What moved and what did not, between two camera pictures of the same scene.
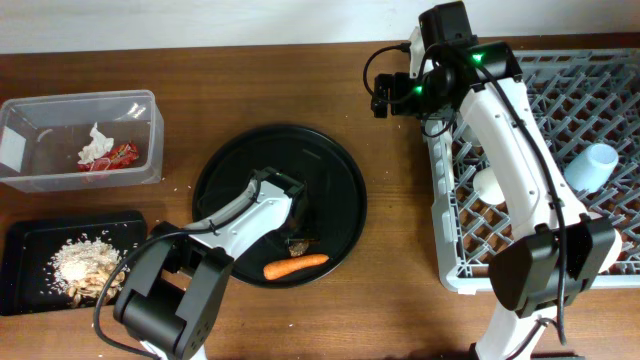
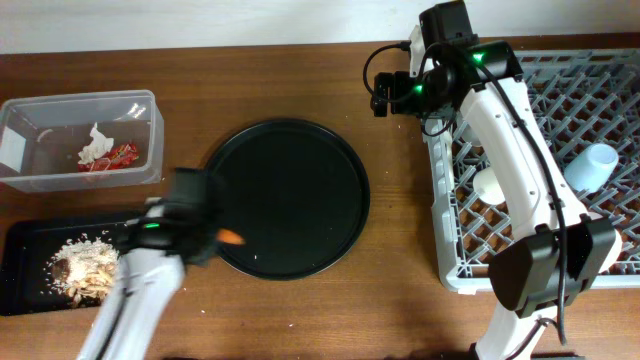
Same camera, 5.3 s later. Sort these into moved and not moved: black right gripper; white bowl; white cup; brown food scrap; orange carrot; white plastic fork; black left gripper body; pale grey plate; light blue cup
Moved: black left gripper body; orange carrot; brown food scrap
Not moved: white plastic fork; white cup; light blue cup; pale grey plate; black right gripper; white bowl
